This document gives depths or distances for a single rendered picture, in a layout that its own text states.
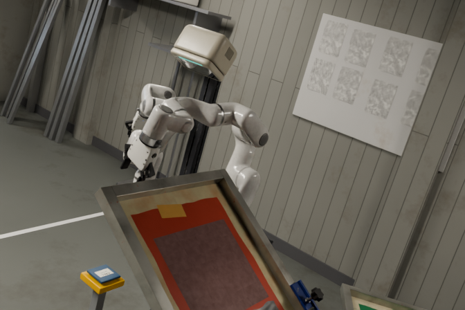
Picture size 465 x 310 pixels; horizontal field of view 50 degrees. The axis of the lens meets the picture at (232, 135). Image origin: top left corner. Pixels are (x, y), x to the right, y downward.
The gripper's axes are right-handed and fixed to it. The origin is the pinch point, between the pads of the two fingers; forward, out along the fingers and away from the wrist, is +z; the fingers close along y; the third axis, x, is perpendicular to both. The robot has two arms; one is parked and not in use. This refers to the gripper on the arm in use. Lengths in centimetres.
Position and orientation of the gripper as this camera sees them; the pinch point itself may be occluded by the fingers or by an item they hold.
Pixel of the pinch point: (131, 174)
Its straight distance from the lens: 180.0
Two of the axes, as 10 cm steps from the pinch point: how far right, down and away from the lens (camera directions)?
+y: -6.5, -6.1, 4.5
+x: -5.9, 0.4, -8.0
